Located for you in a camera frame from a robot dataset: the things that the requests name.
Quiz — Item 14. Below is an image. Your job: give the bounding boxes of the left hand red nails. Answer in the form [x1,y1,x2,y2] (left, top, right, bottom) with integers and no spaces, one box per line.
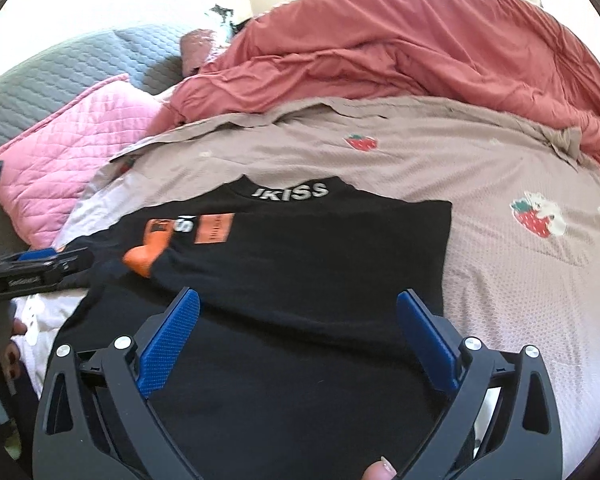
[3,318,28,379]

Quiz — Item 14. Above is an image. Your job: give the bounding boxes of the grey quilted headboard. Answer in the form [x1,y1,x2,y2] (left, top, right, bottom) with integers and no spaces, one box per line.
[0,25,185,146]

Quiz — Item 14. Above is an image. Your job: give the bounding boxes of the coral red duvet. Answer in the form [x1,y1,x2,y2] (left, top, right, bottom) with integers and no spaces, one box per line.
[149,0,600,165]

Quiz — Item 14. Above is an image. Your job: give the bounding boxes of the black sweater orange cuffs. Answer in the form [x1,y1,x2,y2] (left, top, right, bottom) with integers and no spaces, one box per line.
[56,177,452,479]

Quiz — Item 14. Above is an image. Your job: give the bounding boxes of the mauve strawberry print blanket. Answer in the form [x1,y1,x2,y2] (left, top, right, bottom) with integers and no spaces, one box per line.
[53,96,600,472]

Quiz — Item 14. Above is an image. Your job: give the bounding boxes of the right hand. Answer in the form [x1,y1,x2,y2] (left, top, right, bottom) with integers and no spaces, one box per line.
[362,456,396,480]

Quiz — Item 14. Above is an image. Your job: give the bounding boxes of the pink quilted pillow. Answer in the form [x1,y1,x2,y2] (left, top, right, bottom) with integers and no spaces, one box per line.
[0,74,161,249]

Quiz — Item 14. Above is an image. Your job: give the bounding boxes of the mauve small pillow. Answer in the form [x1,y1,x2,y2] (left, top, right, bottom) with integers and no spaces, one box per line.
[180,28,230,77]

